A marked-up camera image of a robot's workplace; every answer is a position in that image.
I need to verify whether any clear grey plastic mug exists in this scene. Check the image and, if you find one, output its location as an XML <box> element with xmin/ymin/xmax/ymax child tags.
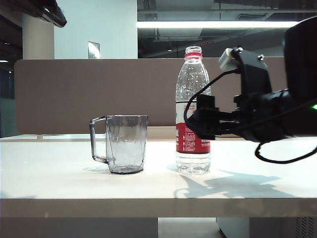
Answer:
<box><xmin>89</xmin><ymin>115</ymin><xmax>149</xmax><ymax>175</ymax></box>

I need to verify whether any clear red-label water bottle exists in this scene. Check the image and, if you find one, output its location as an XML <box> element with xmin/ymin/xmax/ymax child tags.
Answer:
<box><xmin>175</xmin><ymin>46</ymin><xmax>212</xmax><ymax>175</ymax></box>

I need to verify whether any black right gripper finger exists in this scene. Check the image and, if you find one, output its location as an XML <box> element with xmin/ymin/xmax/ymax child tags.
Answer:
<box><xmin>185</xmin><ymin>109</ymin><xmax>237</xmax><ymax>141</ymax></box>
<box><xmin>197</xmin><ymin>94</ymin><xmax>236</xmax><ymax>119</ymax></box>

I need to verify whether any white ceiling light strip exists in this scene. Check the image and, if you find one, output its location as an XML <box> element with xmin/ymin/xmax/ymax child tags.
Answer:
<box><xmin>137</xmin><ymin>20</ymin><xmax>305</xmax><ymax>29</ymax></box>

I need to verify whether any silver wall plate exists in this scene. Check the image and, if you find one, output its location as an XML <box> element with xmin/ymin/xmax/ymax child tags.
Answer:
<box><xmin>87</xmin><ymin>41</ymin><xmax>101</xmax><ymax>60</ymax></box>

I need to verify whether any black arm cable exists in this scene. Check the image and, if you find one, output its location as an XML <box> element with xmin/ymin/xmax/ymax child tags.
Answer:
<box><xmin>254</xmin><ymin>140</ymin><xmax>317</xmax><ymax>165</ymax></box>

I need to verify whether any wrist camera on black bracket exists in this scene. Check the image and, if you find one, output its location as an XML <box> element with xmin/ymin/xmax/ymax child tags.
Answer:
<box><xmin>218</xmin><ymin>47</ymin><xmax>273</xmax><ymax>100</ymax></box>

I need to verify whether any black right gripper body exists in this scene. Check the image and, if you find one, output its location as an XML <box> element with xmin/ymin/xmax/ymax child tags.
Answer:
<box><xmin>233</xmin><ymin>90</ymin><xmax>290</xmax><ymax>143</ymax></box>

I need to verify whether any black camera cable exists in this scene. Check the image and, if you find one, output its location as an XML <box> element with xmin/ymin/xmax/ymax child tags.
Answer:
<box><xmin>183</xmin><ymin>68</ymin><xmax>242</xmax><ymax>129</ymax></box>

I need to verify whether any white round column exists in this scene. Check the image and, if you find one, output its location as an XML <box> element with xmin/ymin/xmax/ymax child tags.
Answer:
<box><xmin>21</xmin><ymin>12</ymin><xmax>55</xmax><ymax>60</ymax></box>

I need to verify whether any brown desk partition panel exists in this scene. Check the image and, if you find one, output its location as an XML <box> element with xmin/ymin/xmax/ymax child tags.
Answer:
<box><xmin>14</xmin><ymin>58</ymin><xmax>288</xmax><ymax>136</ymax></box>

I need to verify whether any grey metal cabinet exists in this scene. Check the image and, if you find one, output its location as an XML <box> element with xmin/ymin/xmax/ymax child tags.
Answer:
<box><xmin>215</xmin><ymin>217</ymin><xmax>317</xmax><ymax>238</ymax></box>

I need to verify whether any brown table support panel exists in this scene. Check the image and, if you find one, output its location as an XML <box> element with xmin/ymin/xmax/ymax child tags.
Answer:
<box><xmin>0</xmin><ymin>217</ymin><xmax>159</xmax><ymax>238</ymax></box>

